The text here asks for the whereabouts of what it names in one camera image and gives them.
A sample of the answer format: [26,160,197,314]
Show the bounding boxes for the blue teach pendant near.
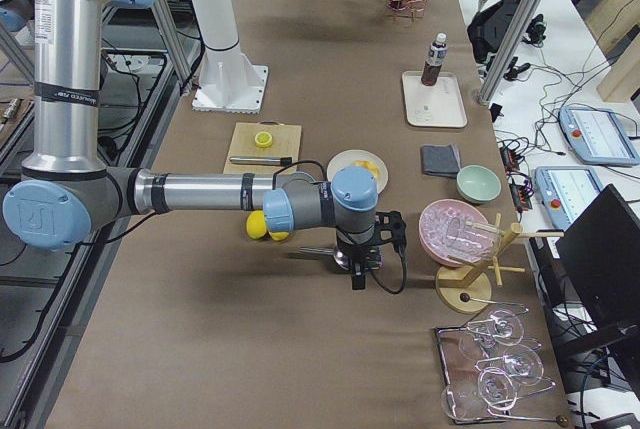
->
[534,166,603,230]

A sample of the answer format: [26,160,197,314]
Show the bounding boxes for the brown tea bottle on tray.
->
[421,33,447,86]

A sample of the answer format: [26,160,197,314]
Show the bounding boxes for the aluminium frame post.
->
[477,0,541,106]

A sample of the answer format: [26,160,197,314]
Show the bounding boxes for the cream rectangular tray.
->
[401,71,467,129]

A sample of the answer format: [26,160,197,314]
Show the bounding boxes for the silver knife sharpener rod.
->
[228,156,293,167]

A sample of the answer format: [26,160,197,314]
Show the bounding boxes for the green ceramic bowl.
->
[456,165,501,204]

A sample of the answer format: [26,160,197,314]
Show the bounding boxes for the clear wine glass lower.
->
[440,366,557,425]

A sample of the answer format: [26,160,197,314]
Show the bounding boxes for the wooden cutting board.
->
[223,122,302,174]

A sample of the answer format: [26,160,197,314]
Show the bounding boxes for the blue teach pendant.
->
[558,105,639,167]
[534,166,603,230]

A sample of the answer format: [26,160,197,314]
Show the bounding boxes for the yellow donut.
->
[353,160,380,179]

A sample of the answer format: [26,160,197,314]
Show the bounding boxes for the clear wine glass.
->
[462,304,529,349]
[440,366,557,425]
[475,345,544,386]

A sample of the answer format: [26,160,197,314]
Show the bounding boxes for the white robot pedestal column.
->
[191,0,268,114]

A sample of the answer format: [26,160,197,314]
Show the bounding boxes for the wooden cup tree stand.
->
[435,212,565,314]

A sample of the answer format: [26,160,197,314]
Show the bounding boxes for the black monitor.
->
[556,184,639,370]

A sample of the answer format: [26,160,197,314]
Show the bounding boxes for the grey folded cloth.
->
[420,144,460,178]

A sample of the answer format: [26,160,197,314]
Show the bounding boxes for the yellow lemon left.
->
[245,210,268,240]

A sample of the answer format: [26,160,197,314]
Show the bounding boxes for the mirror tray with glasses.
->
[435,327,543,415]

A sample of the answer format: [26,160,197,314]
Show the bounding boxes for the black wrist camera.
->
[371,211,407,254]

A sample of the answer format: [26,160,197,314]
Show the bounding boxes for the clear wine glass middle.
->
[475,345,544,386]

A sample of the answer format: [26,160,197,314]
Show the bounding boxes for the white round plate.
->
[327,149,389,193]

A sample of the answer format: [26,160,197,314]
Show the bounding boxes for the yellow lemon half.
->
[254,131,274,148]

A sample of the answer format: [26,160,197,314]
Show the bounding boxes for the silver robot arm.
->
[2,0,382,290]

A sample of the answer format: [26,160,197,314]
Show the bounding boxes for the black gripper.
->
[336,228,382,291]

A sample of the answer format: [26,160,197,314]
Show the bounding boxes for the blue teach pendant far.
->
[558,105,639,167]

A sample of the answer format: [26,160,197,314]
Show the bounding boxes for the silver metal scoop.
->
[299,246,349,270]

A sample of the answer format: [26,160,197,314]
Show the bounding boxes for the yellow lemon right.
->
[269,232,290,241]

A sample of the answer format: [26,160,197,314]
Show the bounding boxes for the clear wine glass upper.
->
[462,304,529,349]

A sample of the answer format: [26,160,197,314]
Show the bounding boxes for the black bag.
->
[467,0,546,64]

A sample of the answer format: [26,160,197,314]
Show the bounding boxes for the clear glass mug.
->
[443,218,499,255]

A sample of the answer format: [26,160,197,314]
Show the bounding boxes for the pink ribbed bowl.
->
[419,199,497,268]

